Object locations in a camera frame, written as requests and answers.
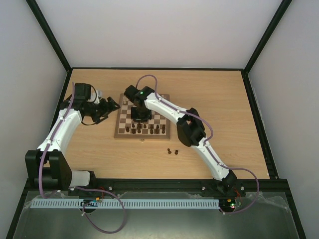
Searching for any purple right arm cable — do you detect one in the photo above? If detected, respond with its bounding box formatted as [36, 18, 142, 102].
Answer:
[136, 74, 260, 215]

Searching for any black aluminium frame rail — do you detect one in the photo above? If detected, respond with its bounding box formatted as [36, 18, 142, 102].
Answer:
[24, 178, 290, 199]

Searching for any white slotted cable duct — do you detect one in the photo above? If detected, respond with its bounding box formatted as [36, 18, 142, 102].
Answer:
[30, 198, 220, 210]

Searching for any wooden chess board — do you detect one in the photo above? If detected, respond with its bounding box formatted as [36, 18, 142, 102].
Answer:
[114, 93, 170, 140]

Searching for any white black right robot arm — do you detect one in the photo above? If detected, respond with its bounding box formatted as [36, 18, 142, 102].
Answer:
[124, 85, 237, 195]

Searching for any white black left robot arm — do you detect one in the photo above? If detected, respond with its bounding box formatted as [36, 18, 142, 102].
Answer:
[25, 96, 120, 199]

